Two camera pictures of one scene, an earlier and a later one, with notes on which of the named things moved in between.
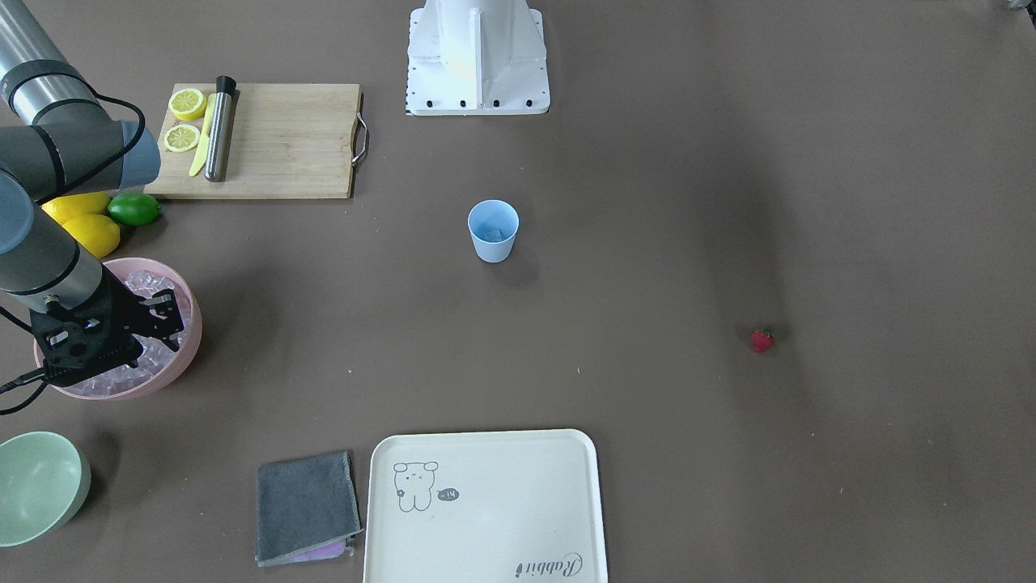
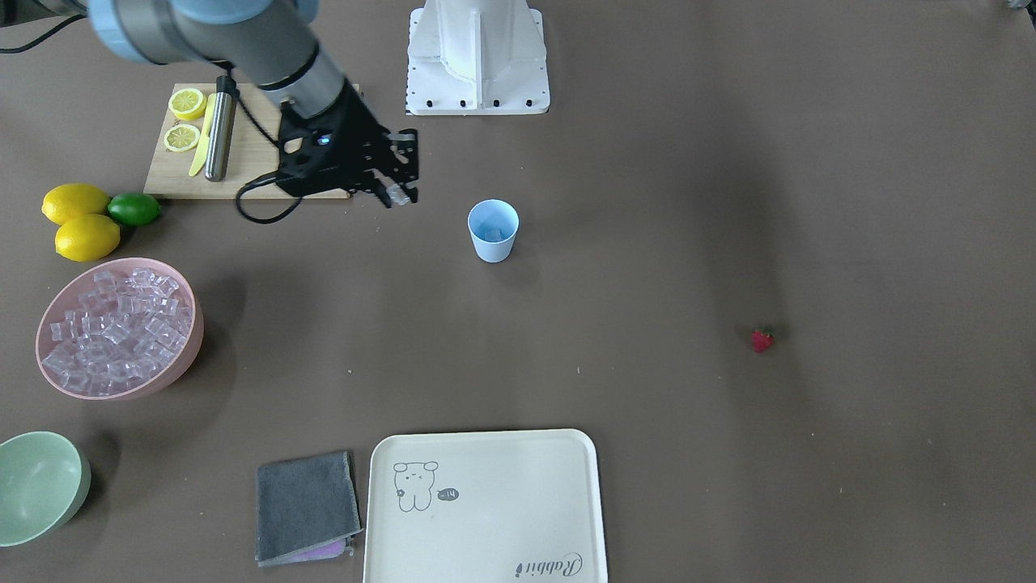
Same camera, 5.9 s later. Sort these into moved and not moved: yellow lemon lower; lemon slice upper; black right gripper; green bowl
Moved: black right gripper
Not moved: lemon slice upper; yellow lemon lower; green bowl
